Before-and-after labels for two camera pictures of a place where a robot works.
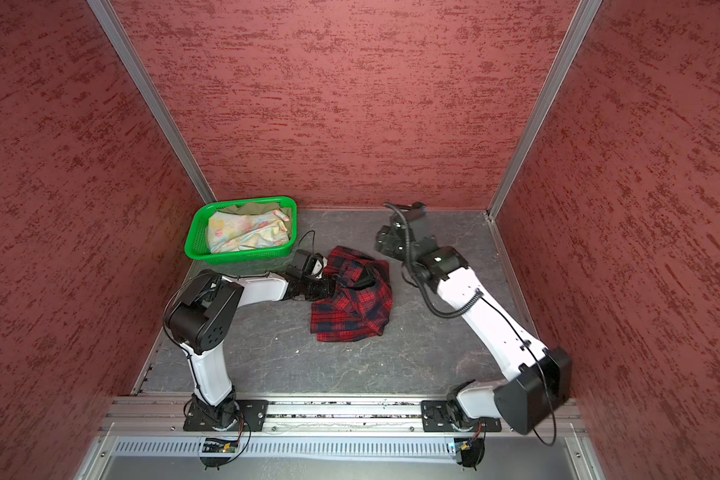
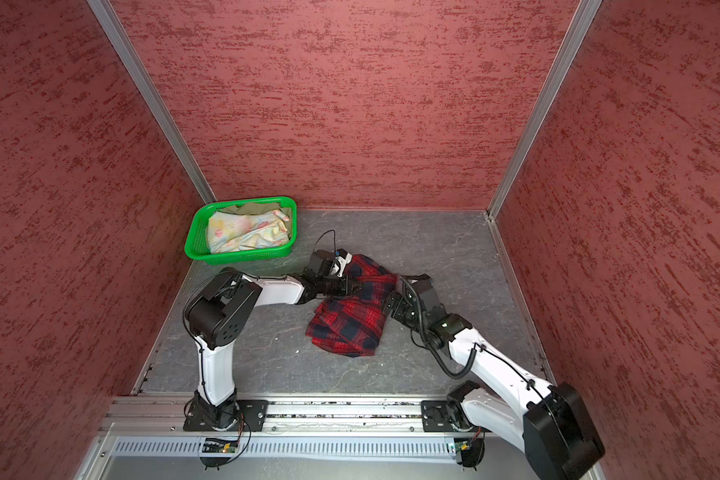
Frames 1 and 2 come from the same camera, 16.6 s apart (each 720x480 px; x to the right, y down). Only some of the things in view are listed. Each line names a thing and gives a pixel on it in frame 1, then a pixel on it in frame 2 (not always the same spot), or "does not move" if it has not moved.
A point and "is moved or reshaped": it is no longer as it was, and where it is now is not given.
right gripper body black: (392, 243) → (404, 311)
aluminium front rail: (287, 415) does not move
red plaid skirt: (361, 305) is moved or reshaped
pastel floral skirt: (231, 231) does not move
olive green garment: (253, 208) does not move
